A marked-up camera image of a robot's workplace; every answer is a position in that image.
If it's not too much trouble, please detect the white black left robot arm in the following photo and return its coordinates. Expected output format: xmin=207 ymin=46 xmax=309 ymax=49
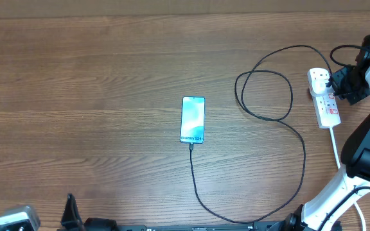
xmin=60 ymin=194 xmax=119 ymax=231

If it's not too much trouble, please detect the Galaxy S24 smartphone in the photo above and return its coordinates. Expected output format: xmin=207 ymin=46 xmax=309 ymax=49
xmin=180 ymin=96 xmax=206 ymax=144

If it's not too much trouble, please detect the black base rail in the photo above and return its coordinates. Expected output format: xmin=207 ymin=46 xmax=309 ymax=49
xmin=56 ymin=220 xmax=285 ymax=231

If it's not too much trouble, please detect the white power strip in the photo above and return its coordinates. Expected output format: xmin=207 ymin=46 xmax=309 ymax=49
xmin=307 ymin=68 xmax=341 ymax=129

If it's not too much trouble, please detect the brown cardboard backdrop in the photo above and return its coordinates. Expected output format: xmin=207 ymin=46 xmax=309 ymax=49
xmin=0 ymin=0 xmax=370 ymax=19

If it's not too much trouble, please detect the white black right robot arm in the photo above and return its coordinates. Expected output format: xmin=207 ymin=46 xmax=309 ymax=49
xmin=270 ymin=35 xmax=370 ymax=230

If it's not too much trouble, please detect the white power strip cord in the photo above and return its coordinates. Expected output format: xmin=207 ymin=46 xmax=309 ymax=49
xmin=328 ymin=126 xmax=367 ymax=231

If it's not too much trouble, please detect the white charger adapter plug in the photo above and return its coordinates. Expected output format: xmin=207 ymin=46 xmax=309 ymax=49
xmin=310 ymin=79 xmax=334 ymax=97

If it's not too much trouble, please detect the black USB charging cable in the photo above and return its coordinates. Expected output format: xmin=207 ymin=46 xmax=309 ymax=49
xmin=188 ymin=44 xmax=334 ymax=225

